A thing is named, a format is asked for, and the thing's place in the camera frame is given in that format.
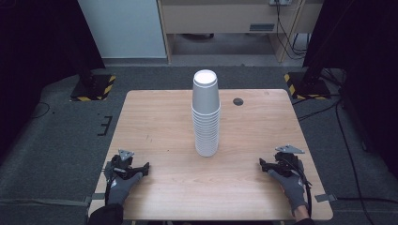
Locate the white panel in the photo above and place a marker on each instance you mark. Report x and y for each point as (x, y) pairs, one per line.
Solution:
(122, 28)

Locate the black stand pole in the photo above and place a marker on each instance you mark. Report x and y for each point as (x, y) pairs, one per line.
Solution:
(313, 73)
(86, 76)

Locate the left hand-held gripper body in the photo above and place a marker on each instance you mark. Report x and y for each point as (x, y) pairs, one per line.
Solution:
(120, 164)

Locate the person's right hand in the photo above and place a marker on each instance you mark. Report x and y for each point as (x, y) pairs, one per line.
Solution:
(292, 189)

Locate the grey label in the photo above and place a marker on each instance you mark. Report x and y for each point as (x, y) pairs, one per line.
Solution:
(262, 27)

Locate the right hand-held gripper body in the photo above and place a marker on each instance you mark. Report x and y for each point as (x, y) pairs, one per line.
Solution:
(286, 162)

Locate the light wooden desk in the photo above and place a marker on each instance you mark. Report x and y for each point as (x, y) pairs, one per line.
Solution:
(219, 18)

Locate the black striped stand base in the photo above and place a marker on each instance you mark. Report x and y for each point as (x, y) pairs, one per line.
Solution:
(308, 90)
(100, 89)

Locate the dark round table grommet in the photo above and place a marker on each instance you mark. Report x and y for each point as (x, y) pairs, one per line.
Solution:
(238, 101)

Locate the black curtain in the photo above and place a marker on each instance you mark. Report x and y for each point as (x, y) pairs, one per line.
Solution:
(366, 62)
(37, 47)

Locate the person's left hand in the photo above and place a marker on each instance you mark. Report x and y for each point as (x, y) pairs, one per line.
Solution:
(122, 189)

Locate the stack of white paper cups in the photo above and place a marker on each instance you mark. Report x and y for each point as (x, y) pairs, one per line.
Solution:
(205, 125)

